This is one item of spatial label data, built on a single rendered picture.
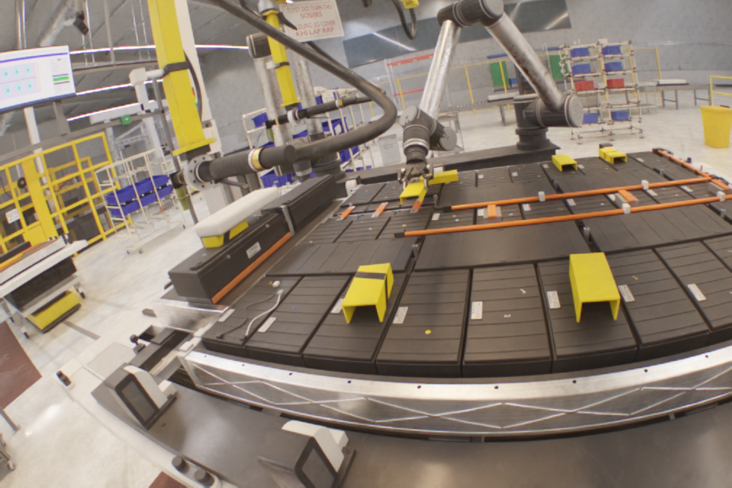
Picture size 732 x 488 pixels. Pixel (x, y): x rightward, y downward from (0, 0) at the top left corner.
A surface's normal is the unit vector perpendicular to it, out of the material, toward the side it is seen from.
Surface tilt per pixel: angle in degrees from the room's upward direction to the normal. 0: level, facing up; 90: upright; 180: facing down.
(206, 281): 90
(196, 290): 90
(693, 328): 0
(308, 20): 90
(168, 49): 90
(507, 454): 0
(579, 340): 0
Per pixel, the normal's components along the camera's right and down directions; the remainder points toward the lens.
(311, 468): 0.92, -0.11
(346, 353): -0.23, -0.92
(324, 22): 0.54, 0.14
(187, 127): 0.82, -0.01
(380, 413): -0.31, 0.37
